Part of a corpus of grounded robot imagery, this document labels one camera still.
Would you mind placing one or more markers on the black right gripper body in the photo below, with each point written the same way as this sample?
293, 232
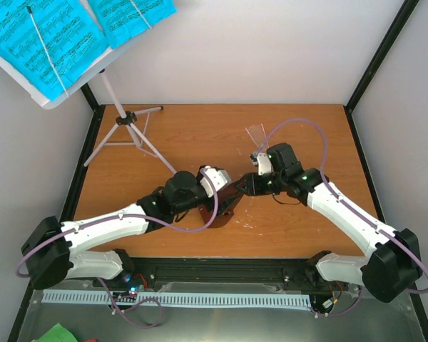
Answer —
264, 188

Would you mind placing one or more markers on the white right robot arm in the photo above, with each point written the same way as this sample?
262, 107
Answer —
390, 263

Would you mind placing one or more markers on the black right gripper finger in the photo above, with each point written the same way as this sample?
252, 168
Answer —
243, 190
246, 181

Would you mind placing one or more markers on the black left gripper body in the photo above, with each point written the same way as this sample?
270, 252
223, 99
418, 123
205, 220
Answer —
190, 204

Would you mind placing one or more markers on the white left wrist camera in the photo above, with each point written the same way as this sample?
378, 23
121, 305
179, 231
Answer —
213, 179

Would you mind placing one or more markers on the light blue cable duct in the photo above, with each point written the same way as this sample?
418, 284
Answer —
180, 300

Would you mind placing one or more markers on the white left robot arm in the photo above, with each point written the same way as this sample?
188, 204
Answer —
56, 251

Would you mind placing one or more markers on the green paper scrap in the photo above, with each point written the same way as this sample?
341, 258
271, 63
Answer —
57, 333

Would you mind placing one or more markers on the blue sheet music left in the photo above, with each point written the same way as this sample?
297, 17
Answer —
50, 43

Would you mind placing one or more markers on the blue sheet music right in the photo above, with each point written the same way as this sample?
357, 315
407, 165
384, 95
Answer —
122, 20

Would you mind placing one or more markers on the black aluminium frame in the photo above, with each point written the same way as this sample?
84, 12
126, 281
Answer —
234, 271

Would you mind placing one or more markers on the clear plastic metronome cover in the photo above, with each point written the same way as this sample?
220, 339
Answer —
258, 136

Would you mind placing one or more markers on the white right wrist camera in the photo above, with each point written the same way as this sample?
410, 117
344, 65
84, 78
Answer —
262, 162

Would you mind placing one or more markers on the blue sheet music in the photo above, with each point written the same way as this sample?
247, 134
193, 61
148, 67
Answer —
50, 43
122, 20

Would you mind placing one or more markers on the brown wooden metronome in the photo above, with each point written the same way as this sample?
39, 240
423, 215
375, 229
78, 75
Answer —
228, 199

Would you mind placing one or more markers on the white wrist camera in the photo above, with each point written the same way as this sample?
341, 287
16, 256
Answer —
213, 179
262, 162

